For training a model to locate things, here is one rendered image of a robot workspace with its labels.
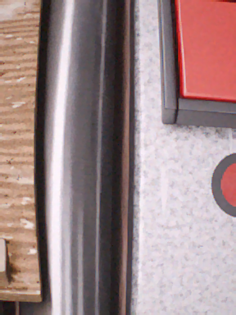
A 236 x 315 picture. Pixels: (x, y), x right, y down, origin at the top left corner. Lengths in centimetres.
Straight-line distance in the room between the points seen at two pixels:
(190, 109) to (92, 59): 5
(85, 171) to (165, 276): 6
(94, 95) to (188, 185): 6
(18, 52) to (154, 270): 11
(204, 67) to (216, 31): 2
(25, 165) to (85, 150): 3
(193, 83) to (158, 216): 6
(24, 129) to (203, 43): 9
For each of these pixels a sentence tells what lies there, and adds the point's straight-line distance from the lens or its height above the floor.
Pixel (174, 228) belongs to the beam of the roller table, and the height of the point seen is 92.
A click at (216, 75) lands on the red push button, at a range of 43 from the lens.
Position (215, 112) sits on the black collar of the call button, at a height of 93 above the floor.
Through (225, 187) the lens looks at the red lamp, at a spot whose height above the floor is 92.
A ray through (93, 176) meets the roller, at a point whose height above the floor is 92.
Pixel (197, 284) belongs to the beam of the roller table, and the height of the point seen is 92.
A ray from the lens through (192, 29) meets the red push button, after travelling 44.
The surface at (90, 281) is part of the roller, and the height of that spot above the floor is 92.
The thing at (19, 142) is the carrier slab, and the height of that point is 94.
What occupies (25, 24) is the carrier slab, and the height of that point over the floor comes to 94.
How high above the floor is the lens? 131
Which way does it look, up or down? 68 degrees down
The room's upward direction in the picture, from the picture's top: 6 degrees clockwise
